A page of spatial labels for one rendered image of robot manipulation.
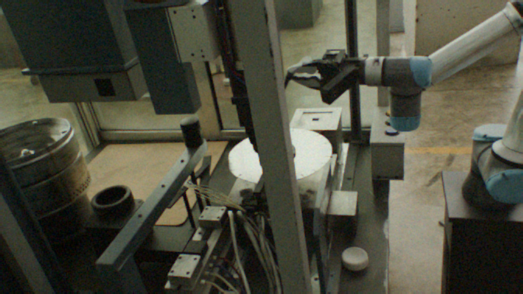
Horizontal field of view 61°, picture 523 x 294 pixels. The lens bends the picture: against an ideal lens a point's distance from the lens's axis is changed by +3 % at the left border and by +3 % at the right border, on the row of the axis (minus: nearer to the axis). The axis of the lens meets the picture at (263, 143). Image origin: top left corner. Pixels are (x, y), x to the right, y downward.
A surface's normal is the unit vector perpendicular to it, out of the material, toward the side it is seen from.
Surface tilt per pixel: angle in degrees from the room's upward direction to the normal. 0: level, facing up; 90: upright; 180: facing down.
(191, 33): 90
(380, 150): 90
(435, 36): 90
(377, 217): 0
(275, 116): 90
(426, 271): 0
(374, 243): 0
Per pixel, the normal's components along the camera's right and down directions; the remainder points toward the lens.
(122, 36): 0.96, 0.00
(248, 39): -0.25, 0.50
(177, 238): -0.15, -0.86
